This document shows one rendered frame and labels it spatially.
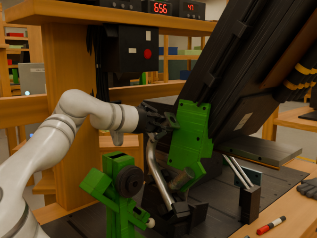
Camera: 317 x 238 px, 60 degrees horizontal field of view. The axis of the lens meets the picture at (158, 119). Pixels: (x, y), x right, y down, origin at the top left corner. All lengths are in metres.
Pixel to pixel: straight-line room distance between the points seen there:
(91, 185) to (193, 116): 0.36
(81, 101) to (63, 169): 0.41
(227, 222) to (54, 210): 0.59
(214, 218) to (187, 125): 0.31
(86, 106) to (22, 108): 0.39
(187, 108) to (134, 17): 0.33
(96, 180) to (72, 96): 0.19
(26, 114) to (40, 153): 0.51
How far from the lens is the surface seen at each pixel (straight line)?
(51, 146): 0.50
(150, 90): 1.24
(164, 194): 0.84
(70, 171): 0.99
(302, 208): 1.09
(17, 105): 0.97
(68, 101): 0.61
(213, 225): 0.91
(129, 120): 0.70
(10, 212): 0.39
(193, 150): 0.80
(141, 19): 0.94
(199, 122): 0.80
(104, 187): 0.64
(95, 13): 0.84
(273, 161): 0.82
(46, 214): 1.06
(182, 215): 0.82
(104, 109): 0.66
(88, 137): 0.99
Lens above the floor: 1.40
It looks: 13 degrees down
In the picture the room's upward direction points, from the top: straight up
